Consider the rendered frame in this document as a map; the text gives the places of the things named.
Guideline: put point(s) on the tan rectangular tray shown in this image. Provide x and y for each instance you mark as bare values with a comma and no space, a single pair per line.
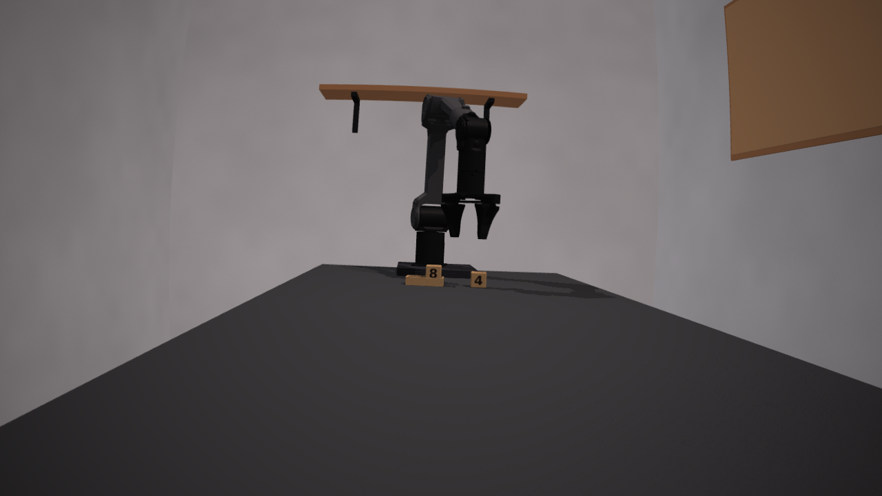
422,281

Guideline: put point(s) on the tan cube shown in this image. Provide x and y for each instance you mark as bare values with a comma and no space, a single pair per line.
433,271
478,279

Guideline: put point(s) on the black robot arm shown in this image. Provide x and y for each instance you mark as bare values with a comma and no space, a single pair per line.
472,134

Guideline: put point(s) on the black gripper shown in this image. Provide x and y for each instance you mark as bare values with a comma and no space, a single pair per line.
471,184

